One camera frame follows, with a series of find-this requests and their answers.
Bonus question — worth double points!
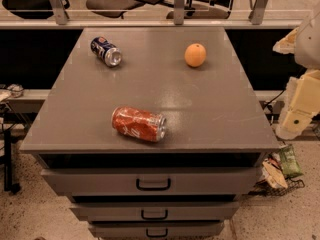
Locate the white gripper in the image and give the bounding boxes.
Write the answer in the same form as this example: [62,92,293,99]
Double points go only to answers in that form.
[272,28,320,140]

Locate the blue pepsi can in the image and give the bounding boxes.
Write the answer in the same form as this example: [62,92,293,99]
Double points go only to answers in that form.
[90,36,122,67]

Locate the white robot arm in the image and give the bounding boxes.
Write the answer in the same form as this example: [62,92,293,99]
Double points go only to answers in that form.
[273,3,320,140]

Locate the crushed red cola can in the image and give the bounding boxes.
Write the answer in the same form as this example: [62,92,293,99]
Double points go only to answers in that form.
[111,106,166,142]

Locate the green snack bag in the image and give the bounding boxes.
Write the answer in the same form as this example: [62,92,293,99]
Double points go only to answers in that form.
[279,144,303,178]

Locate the tan paper bag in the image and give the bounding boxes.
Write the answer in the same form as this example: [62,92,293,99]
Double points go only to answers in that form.
[263,162,288,189]

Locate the orange fruit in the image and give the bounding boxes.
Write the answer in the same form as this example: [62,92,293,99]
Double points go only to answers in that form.
[184,43,206,67]

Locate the grey drawer cabinet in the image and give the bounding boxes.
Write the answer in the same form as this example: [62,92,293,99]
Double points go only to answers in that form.
[19,26,281,240]

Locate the middle grey drawer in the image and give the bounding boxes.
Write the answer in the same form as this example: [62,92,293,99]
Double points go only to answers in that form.
[70,201,239,222]

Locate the grey drawer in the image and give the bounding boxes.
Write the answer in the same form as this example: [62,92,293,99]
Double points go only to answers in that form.
[88,221,224,239]
[70,201,239,222]
[41,167,257,196]

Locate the dark office chair middle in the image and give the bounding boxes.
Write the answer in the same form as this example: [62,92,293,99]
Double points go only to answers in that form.
[86,0,144,18]

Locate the bottom grey drawer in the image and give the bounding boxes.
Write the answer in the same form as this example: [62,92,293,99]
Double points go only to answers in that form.
[88,221,224,239]

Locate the top grey drawer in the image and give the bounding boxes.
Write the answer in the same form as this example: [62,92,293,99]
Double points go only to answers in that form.
[41,167,257,196]

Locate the dark office chair left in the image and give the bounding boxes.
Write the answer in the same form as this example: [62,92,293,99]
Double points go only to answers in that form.
[1,0,70,20]

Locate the black stand left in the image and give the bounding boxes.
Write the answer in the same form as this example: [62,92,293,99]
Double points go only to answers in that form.
[0,124,21,194]

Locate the black cable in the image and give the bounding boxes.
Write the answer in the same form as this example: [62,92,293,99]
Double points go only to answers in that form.
[262,89,286,125]

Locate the black wire basket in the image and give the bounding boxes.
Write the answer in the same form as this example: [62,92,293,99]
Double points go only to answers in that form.
[249,178,305,197]

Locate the metal railing frame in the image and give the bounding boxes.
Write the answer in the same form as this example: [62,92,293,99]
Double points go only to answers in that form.
[0,0,320,26]

